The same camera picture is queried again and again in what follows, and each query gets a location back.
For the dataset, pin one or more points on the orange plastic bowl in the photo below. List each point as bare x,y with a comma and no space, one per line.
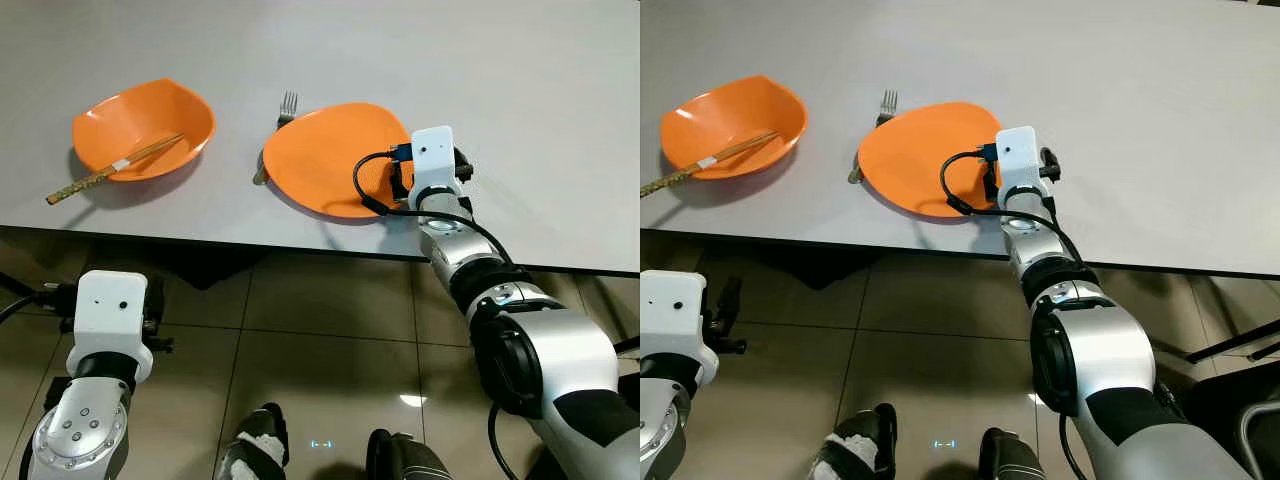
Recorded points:
740,105
150,110

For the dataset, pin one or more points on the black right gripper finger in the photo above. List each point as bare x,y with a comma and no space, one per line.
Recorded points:
1045,172
463,165

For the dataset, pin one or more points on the black table base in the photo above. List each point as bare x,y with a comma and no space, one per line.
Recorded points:
815,272
210,275

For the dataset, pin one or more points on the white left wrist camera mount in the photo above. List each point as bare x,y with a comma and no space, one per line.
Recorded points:
670,310
105,310

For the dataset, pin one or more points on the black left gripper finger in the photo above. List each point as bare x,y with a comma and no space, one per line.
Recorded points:
732,305
157,300

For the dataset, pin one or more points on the orange plastic plate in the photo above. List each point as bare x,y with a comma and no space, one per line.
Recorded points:
910,160
320,160

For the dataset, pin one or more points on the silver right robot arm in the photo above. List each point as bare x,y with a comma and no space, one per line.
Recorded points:
1100,350
545,350

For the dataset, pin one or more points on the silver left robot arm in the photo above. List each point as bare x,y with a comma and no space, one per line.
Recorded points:
85,430
660,430

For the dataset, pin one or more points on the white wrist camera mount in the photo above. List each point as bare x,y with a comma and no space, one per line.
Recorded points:
1018,160
435,160
670,310
105,310

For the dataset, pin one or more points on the black metal leg bar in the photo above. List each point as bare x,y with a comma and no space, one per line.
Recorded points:
18,285
1235,340
628,345

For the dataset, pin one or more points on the black chair metal frame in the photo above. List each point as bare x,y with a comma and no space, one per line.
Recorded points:
1220,430

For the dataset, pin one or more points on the banded wooden chopsticks pair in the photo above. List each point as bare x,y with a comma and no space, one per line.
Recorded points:
120,165
710,162

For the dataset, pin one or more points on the silver metal fork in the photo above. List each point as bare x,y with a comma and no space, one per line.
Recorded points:
288,105
888,103

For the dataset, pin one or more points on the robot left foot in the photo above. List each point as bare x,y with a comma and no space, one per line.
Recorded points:
860,440
255,440

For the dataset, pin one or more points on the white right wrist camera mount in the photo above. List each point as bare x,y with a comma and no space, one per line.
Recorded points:
1018,160
435,160

